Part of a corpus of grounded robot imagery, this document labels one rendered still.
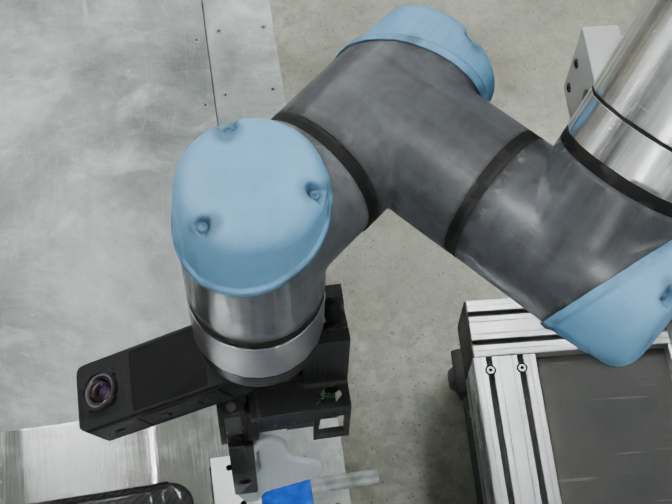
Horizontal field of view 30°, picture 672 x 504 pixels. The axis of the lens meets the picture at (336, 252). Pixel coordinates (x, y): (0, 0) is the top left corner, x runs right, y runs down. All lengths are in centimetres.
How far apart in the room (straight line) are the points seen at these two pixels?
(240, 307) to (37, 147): 69
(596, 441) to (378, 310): 46
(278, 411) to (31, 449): 34
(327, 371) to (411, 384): 126
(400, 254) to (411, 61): 148
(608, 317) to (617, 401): 123
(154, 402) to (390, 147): 23
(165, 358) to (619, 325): 29
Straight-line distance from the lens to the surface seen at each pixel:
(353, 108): 62
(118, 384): 77
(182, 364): 75
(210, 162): 59
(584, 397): 182
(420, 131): 62
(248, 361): 67
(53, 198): 125
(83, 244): 122
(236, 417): 77
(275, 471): 84
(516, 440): 175
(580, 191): 60
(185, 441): 103
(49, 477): 104
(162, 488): 102
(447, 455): 198
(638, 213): 60
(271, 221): 57
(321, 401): 80
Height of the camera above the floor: 186
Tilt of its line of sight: 62 degrees down
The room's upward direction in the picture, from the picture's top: 3 degrees clockwise
